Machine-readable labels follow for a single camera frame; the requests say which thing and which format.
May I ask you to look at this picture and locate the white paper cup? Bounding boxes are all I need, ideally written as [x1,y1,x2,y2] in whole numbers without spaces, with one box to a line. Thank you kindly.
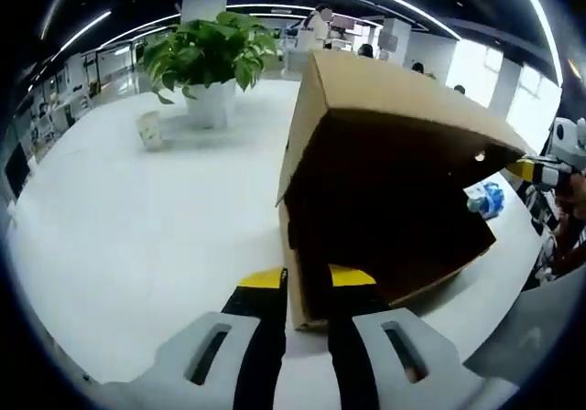
[136,111,165,151]

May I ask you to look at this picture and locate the blue white wet wipes pack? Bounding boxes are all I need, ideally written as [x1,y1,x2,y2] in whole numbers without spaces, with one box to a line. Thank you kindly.
[465,179,505,219]

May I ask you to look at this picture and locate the brown cardboard shoe box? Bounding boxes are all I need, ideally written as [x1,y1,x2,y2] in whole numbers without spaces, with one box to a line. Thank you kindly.
[276,49,535,332]

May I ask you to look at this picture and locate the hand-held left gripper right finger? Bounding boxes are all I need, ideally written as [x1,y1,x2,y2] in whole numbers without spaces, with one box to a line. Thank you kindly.
[328,266,463,410]

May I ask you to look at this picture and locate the person's right hand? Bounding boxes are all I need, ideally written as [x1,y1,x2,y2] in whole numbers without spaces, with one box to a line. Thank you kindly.
[554,171,586,221]

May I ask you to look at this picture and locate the green potted plant white pot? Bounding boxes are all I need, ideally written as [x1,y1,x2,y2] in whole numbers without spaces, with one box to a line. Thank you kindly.
[142,10,280,131]

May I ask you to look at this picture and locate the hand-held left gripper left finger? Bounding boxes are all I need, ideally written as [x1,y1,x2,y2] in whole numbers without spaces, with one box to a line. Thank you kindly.
[157,266,289,410]

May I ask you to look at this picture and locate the black monitor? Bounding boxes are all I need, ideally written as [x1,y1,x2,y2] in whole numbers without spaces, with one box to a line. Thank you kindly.
[4,142,31,200]

